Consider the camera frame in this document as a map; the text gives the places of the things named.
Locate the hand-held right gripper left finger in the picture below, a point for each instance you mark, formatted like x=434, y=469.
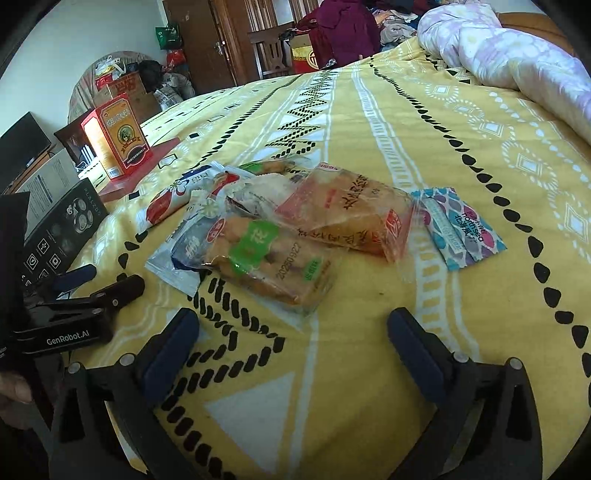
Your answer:
x=168, y=355

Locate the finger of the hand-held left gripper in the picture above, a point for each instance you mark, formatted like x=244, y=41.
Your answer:
x=76, y=277
x=120, y=290

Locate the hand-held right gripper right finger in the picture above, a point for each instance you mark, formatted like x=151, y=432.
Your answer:
x=418, y=357

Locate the blue and white snack packet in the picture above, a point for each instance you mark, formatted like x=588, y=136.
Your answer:
x=180, y=258

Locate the white red blue snack packet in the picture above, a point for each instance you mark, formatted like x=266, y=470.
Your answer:
x=166, y=203

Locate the purple patterned snack packet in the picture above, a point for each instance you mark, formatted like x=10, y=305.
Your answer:
x=461, y=230

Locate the green label pastry packet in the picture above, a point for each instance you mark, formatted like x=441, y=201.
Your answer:
x=277, y=272

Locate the clear crinkled snack packet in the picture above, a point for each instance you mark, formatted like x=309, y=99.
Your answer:
x=254, y=198

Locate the red print clear cake packet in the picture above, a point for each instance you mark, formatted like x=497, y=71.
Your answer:
x=351, y=207

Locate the clear green edged snack packet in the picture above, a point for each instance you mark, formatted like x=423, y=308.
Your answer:
x=272, y=167

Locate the person's left hand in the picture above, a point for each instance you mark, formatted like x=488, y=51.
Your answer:
x=14, y=397

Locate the black carton box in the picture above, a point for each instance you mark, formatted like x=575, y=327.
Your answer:
x=60, y=230

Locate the yellow patterned blanket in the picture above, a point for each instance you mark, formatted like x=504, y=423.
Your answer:
x=461, y=323

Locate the white carton box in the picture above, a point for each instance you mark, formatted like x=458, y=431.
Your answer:
x=51, y=184

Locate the black flat television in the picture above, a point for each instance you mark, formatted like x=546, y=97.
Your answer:
x=23, y=147

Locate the dark wooden chair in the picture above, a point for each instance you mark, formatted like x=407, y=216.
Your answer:
x=69, y=136

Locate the orange carton box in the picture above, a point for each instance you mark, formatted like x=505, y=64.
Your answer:
x=122, y=138

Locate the round floral table top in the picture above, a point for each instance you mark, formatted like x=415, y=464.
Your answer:
x=83, y=83

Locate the small cardboard box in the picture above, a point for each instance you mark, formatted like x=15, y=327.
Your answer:
x=129, y=87

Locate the red paper bag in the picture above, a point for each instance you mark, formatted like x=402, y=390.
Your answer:
x=104, y=82

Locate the white printed sack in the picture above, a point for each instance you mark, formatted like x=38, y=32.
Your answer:
x=178, y=90

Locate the black clothing bundle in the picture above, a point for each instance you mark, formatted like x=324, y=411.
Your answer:
x=150, y=74

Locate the red hanging bag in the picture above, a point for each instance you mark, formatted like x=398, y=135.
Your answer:
x=175, y=57

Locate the green shopping bag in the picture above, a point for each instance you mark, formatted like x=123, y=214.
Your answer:
x=168, y=37

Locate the brown wooden door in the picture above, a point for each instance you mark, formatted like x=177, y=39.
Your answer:
x=198, y=37

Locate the carved wooden chair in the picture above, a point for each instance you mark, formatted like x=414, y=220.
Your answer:
x=270, y=55

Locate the red and yellow gift box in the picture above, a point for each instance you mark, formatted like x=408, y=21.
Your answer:
x=302, y=57

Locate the dark wooden wardrobe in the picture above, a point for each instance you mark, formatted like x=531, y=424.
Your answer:
x=263, y=14

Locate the pink floral duvet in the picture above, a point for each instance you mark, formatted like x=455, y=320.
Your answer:
x=498, y=55

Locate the pile of clothes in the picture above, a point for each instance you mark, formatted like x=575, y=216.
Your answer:
x=401, y=25

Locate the maroon garment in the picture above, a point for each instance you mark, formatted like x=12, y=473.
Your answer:
x=346, y=27

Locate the wooden headboard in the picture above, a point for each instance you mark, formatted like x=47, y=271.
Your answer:
x=545, y=32

